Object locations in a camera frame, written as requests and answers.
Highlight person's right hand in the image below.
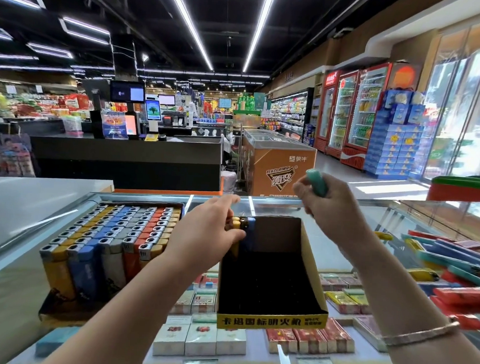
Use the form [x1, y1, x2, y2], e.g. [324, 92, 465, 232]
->
[290, 171, 379, 250]

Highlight person's left hand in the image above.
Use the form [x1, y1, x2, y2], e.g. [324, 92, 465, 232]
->
[163, 192, 248, 279]

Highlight green plain lighter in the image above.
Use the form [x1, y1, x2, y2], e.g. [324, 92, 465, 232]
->
[304, 169, 330, 198]

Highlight blue plain lighter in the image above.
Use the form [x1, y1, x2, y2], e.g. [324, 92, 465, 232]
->
[239, 216, 258, 255]

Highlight row of tan lighters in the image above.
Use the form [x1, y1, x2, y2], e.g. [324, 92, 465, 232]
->
[138, 206, 183, 266]

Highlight row of red brown lighters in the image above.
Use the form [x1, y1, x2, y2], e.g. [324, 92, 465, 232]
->
[119, 205, 170, 283]

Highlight black yellow display box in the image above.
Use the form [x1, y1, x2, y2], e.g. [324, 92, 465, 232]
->
[215, 213, 334, 334]

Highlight row of grey white lighters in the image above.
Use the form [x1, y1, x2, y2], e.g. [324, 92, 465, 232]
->
[95, 204, 156, 296]

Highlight pile of blue yellow lighters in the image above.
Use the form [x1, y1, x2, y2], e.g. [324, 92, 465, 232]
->
[369, 227, 480, 329]

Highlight row of blue lighters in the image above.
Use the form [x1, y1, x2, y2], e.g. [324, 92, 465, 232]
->
[62, 202, 140, 304]

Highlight row of yellow lighters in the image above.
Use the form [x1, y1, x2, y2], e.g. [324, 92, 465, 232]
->
[37, 200, 118, 303]

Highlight blue yellow lighter display box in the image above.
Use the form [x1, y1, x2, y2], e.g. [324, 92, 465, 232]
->
[35, 199, 184, 327]

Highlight person's right forearm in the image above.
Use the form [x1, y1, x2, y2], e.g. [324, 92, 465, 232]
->
[338, 231, 480, 364]

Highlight person's left forearm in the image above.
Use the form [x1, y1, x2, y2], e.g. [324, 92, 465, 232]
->
[38, 253, 199, 364]

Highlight stack of blue cartons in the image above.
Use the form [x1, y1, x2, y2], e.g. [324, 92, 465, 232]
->
[364, 88, 429, 181]

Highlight brown cardboard carton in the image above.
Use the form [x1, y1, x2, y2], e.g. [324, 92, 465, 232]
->
[239, 130, 319, 199]

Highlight row of cigarette packs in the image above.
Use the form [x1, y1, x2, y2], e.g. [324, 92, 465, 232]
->
[34, 257, 397, 364]

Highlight red drink fridge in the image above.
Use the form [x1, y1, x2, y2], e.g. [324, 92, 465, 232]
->
[326, 68, 361, 161]
[315, 69, 339, 154]
[340, 60, 393, 172]

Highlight black checkout counter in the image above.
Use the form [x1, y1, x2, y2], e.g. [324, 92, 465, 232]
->
[29, 130, 225, 194]

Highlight open refrigerated chiller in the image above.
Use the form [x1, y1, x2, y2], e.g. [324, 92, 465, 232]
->
[267, 86, 314, 142]

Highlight red green container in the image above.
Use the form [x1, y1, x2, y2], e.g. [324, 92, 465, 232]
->
[425, 172, 480, 204]

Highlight small checkout screen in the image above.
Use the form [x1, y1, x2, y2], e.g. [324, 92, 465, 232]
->
[144, 99, 163, 121]

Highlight blue poster screen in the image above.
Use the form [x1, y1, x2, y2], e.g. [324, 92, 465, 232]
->
[100, 110, 130, 140]

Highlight orange round sign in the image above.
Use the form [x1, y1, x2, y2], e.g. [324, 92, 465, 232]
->
[387, 61, 421, 92]

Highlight black checkout monitor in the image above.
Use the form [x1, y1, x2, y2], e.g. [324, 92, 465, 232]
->
[109, 80, 147, 104]

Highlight glass entrance doors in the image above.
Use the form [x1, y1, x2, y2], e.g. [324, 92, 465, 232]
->
[423, 21, 480, 179]

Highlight long ceiling light strip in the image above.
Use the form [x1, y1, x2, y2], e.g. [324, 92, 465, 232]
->
[242, 0, 278, 75]
[158, 0, 218, 71]

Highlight hanging plastic bags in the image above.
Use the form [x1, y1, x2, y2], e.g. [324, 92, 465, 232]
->
[0, 133, 37, 178]

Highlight silver bracelet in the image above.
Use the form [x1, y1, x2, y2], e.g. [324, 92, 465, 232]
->
[380, 314, 462, 350]

